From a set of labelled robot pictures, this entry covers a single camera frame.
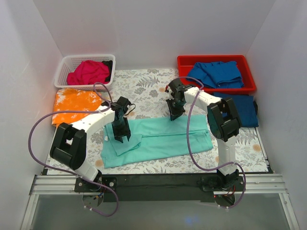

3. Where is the white plastic basket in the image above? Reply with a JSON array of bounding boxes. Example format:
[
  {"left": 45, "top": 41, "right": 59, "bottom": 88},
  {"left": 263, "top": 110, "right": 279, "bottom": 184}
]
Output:
[{"left": 54, "top": 54, "right": 116, "bottom": 91}]

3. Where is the purple cable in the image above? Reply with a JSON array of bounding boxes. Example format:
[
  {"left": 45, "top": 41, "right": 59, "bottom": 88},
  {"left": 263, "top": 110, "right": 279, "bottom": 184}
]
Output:
[
  {"left": 165, "top": 76, "right": 246, "bottom": 209},
  {"left": 28, "top": 82, "right": 119, "bottom": 217}
]

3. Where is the teal t shirt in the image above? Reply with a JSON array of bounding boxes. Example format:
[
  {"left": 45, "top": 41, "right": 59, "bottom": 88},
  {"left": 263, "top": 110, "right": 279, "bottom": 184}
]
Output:
[{"left": 101, "top": 115, "right": 213, "bottom": 168}]

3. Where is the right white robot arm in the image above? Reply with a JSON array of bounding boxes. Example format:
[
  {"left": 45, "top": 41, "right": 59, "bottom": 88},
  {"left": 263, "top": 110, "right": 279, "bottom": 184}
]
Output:
[{"left": 165, "top": 79, "right": 242, "bottom": 190}]

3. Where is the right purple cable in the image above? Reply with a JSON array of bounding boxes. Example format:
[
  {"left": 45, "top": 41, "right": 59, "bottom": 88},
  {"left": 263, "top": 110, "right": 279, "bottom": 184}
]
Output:
[{"left": 165, "top": 76, "right": 246, "bottom": 209}]

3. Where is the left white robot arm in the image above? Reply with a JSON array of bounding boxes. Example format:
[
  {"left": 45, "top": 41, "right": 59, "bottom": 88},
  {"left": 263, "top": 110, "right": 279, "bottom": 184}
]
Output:
[{"left": 50, "top": 97, "right": 132, "bottom": 184}]

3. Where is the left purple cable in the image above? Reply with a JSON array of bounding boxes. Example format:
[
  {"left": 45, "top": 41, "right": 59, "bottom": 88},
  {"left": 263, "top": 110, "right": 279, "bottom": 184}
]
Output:
[{"left": 28, "top": 82, "right": 119, "bottom": 217}]

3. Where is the blue crumpled t shirt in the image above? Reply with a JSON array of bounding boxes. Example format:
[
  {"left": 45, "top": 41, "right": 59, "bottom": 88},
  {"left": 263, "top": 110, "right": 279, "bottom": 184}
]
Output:
[{"left": 188, "top": 61, "right": 244, "bottom": 89}]

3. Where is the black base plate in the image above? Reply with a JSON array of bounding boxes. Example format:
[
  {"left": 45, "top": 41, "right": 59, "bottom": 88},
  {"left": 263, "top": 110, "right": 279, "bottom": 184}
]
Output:
[{"left": 74, "top": 173, "right": 244, "bottom": 203}]

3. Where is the orange folded t shirt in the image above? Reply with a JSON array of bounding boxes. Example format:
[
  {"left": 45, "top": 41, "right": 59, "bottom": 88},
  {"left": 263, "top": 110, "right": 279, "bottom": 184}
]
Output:
[{"left": 52, "top": 88, "right": 102, "bottom": 127}]

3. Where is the aluminium mounting rail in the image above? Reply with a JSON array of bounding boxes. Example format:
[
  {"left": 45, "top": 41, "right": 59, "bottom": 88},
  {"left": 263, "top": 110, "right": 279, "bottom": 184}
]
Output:
[{"left": 30, "top": 174, "right": 288, "bottom": 195}]

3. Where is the magenta t shirt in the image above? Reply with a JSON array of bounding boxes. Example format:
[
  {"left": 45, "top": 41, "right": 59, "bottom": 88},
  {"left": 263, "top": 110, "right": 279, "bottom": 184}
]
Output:
[{"left": 67, "top": 60, "right": 108, "bottom": 85}]

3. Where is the black garment in basket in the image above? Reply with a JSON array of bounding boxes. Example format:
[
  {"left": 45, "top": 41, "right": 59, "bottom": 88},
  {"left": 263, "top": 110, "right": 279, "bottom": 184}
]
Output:
[{"left": 102, "top": 60, "right": 113, "bottom": 83}]

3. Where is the navy folded t shirt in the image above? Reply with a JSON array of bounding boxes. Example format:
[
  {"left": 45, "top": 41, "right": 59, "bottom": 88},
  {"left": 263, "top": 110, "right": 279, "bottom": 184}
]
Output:
[{"left": 213, "top": 92, "right": 259, "bottom": 127}]

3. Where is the floral table mat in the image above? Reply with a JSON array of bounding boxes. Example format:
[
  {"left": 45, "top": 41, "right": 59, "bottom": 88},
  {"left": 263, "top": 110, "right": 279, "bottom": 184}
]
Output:
[{"left": 87, "top": 69, "right": 269, "bottom": 174}]

